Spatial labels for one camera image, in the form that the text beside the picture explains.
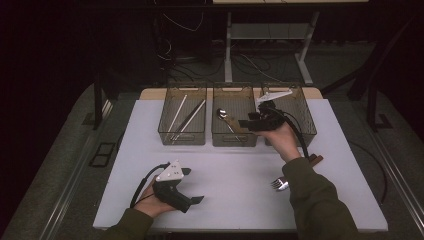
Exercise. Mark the white chopstick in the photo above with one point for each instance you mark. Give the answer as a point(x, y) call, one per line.
point(178, 111)
point(190, 120)

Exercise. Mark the white desk frame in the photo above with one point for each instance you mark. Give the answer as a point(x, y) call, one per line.
point(266, 31)

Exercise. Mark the metal spoon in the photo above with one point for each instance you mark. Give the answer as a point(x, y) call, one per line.
point(221, 113)

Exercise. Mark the person's left hand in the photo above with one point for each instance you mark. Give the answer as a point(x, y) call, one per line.
point(148, 203)

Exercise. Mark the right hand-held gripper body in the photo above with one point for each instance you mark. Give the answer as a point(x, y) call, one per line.
point(271, 118)

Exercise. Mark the person's right hand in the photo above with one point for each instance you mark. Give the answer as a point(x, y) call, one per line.
point(285, 143)

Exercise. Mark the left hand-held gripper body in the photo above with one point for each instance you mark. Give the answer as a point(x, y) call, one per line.
point(168, 173)

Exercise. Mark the metal chopstick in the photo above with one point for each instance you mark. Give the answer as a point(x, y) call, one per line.
point(186, 122)
point(184, 126)

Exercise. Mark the black metal stand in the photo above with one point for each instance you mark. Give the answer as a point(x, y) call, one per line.
point(372, 106)
point(97, 100)

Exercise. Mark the transparent brown storage bin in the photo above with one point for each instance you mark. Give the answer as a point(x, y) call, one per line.
point(300, 115)
point(193, 93)
point(235, 100)

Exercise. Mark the black floor socket frame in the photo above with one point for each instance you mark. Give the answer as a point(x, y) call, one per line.
point(96, 161)

